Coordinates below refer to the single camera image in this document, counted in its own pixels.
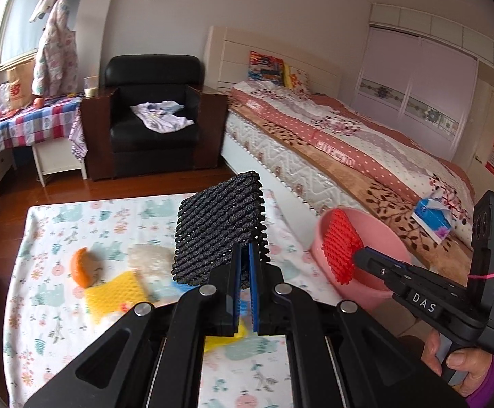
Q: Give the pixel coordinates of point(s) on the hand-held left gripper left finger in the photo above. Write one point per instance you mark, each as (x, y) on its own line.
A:
(236, 282)

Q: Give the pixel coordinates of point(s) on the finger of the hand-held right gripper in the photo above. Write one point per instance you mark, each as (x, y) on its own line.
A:
(376, 265)

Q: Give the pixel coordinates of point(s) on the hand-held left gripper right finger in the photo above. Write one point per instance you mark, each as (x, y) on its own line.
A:
(254, 289)

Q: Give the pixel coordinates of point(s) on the pink plastic bucket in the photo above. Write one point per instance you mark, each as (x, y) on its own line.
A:
(379, 236)

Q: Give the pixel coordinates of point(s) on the red foam net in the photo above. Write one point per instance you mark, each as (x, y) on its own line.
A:
(340, 242)

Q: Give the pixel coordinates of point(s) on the black foam net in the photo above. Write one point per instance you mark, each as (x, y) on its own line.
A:
(217, 229)

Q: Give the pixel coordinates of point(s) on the yellow foam net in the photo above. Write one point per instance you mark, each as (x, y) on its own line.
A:
(225, 340)
(115, 297)

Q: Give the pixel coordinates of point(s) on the light blue plastic wrapper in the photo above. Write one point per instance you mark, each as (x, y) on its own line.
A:
(174, 293)

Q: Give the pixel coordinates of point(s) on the clear plastic bag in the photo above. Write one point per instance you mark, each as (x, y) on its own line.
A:
(151, 261)

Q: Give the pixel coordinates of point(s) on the orange sponge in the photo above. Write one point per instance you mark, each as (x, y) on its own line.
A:
(83, 267)

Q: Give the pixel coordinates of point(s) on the person's right hand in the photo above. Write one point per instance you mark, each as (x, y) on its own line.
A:
(470, 367)

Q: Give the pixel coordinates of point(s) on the brown leaf blanket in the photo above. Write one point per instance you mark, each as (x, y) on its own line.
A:
(391, 208)

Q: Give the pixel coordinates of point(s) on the blue tissue box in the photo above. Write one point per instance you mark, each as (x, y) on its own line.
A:
(432, 219)

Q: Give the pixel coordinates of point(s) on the white bed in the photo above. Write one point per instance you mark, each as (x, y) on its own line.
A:
(272, 157)

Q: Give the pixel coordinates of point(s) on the pink dotted quilt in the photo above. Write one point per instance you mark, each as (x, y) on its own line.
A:
(357, 136)

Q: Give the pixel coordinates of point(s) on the dark wooden cabinet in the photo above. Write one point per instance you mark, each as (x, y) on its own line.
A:
(211, 131)
(96, 136)

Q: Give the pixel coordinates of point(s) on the white crumpled cloth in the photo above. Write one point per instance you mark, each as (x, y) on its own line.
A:
(162, 117)

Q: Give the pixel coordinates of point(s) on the floral printed tablecloth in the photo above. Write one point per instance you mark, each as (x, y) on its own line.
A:
(60, 229)

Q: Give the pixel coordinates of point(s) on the white sliding wardrobe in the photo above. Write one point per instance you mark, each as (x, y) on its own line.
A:
(421, 76)

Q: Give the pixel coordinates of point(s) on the yellow floral pillow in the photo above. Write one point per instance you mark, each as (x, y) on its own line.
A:
(298, 78)

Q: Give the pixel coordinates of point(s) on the colourful printed pillow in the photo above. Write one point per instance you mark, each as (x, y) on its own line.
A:
(266, 68)

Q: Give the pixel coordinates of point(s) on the black leather armchair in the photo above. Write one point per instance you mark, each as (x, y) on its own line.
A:
(153, 72)

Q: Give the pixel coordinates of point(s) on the clear cup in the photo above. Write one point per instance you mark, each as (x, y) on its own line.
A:
(91, 87)

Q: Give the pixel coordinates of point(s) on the table with checkered cloth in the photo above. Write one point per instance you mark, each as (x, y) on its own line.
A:
(26, 125)

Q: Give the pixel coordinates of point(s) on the orange fruit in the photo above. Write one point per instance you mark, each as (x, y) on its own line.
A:
(39, 102)

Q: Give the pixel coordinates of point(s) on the brown paper bag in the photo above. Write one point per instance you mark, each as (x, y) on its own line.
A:
(19, 87)

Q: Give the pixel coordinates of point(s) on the floral padded jacket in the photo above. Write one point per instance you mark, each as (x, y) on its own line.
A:
(55, 51)

